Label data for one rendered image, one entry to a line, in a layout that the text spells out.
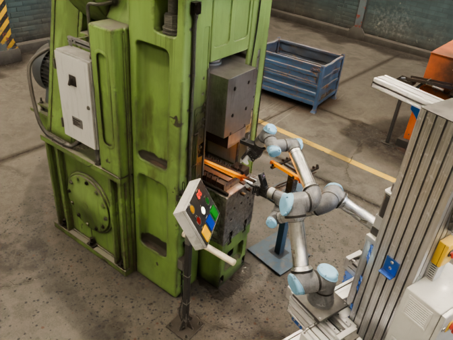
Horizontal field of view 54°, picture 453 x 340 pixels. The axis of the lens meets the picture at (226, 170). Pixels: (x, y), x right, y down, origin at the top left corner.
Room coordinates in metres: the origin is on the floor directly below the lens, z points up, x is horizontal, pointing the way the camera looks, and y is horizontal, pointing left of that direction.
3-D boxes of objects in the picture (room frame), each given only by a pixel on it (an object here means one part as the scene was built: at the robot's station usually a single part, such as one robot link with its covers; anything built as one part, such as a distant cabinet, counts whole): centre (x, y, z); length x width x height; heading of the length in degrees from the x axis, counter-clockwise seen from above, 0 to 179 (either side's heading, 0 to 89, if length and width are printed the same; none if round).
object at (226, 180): (2.74, 0.12, 0.96); 0.42 x 0.20 x 0.09; 56
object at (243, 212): (2.79, 0.10, 0.69); 0.56 x 0.38 x 0.45; 56
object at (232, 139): (2.74, 0.12, 1.32); 0.42 x 0.20 x 0.10; 56
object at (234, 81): (2.77, 0.10, 1.56); 0.42 x 0.39 x 0.40; 56
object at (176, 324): (2.11, 0.20, 0.05); 0.22 x 0.22 x 0.09; 56
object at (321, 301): (1.74, -0.59, 0.87); 0.15 x 0.15 x 0.10
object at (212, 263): (2.79, 0.10, 0.23); 0.55 x 0.37 x 0.47; 56
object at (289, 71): (6.62, -0.92, 0.36); 1.20 x 0.80 x 0.72; 57
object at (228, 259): (2.28, 0.07, 0.62); 0.44 x 0.05 x 0.05; 56
